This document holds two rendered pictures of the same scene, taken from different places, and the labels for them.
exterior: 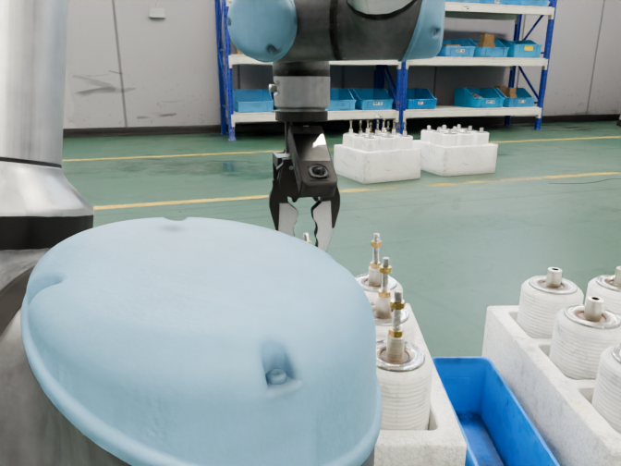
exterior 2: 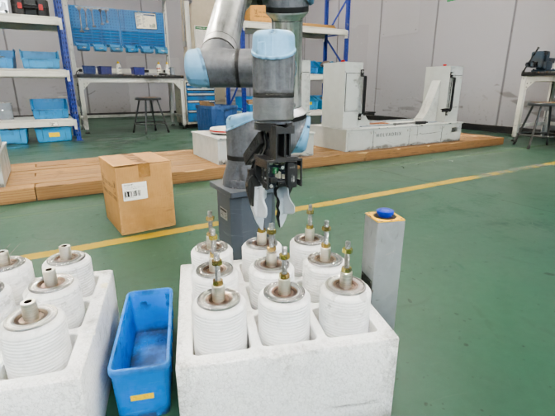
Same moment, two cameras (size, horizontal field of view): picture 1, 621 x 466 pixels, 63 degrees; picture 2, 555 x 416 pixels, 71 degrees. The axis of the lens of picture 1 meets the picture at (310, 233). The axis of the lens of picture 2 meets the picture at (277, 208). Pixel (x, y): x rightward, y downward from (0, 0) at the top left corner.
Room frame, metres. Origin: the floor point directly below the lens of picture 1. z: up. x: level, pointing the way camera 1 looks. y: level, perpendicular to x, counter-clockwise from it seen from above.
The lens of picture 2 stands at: (1.42, -0.14, 0.61)
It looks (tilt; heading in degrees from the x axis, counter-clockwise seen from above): 17 degrees down; 167
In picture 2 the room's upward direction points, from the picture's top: straight up
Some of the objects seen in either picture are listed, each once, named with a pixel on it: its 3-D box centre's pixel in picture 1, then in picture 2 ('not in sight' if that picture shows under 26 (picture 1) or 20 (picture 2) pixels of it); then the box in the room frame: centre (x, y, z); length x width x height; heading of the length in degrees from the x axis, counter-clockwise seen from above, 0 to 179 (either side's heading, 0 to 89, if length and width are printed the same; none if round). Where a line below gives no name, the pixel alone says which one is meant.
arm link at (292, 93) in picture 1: (299, 94); (275, 110); (0.70, 0.01, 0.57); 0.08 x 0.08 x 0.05
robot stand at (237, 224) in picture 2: not in sight; (246, 225); (0.16, 0.03, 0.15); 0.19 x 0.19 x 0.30; 17
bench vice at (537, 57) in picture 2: not in sight; (540, 60); (-2.27, 3.56, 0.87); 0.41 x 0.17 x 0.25; 107
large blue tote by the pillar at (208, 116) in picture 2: not in sight; (216, 119); (-4.04, 0.26, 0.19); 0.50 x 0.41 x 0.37; 22
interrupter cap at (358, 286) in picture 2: not in sight; (345, 285); (0.81, 0.13, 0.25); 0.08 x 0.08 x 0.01
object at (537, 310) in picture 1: (545, 334); (41, 364); (0.80, -0.41, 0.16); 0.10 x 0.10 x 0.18
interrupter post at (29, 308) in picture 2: (554, 278); (30, 310); (0.80, -0.41, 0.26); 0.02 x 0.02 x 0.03
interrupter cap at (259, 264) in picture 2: not in sight; (271, 264); (0.69, 0.01, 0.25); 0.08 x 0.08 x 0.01
